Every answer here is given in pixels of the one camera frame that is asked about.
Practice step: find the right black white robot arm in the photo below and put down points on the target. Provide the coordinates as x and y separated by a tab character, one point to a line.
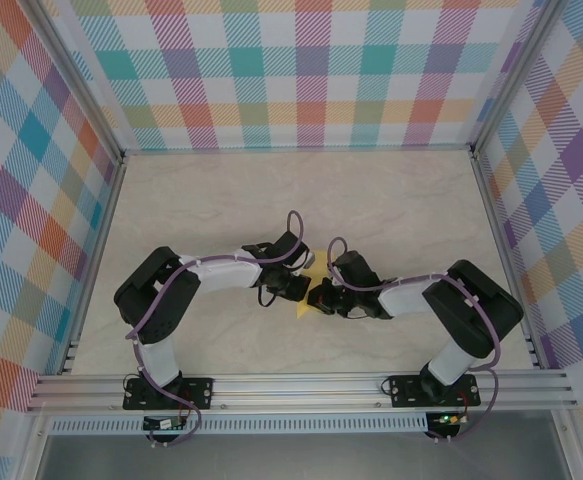
471	310

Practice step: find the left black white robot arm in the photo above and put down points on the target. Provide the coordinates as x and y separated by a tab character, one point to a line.
151	300

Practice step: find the grey metal sheet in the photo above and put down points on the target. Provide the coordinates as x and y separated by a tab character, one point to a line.
296	460

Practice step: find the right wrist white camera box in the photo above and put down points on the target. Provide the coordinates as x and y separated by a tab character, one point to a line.
333	279

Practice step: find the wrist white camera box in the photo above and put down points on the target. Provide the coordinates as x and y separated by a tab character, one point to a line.
310	260
333	279

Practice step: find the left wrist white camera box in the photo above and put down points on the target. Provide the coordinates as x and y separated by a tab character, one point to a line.
310	260

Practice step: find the long aluminium mounting rail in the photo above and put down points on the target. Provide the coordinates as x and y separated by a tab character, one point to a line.
296	392

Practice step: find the thin aluminium frame rail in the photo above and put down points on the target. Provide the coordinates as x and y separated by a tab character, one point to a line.
296	148

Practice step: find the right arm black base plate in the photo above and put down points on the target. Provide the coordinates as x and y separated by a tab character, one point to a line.
405	395

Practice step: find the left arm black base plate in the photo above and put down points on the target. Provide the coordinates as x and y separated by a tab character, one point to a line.
201	392

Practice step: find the aluminium side rail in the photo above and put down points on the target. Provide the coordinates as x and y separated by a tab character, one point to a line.
107	215
495	215

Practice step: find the aluminium frame post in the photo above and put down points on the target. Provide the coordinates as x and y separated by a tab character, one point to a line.
78	82
513	75

